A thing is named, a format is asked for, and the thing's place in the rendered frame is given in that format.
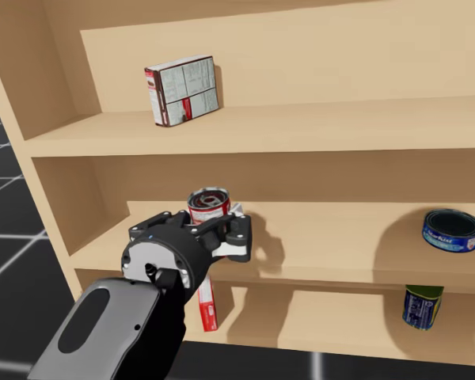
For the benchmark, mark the red and white carton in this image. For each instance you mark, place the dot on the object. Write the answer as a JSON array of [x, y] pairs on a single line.
[[184, 93]]

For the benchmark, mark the green and blue rectangular can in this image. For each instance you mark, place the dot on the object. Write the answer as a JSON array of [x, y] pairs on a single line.
[[421, 306]]

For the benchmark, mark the blue flat can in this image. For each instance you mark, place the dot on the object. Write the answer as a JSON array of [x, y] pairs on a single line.
[[453, 231]]

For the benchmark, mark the red and white can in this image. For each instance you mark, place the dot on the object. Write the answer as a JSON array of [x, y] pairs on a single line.
[[207, 206]]

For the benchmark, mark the pale wooden shelf unit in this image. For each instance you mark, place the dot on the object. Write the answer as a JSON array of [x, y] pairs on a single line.
[[320, 130]]

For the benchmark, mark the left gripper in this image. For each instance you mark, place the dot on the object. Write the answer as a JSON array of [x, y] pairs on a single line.
[[166, 253]]

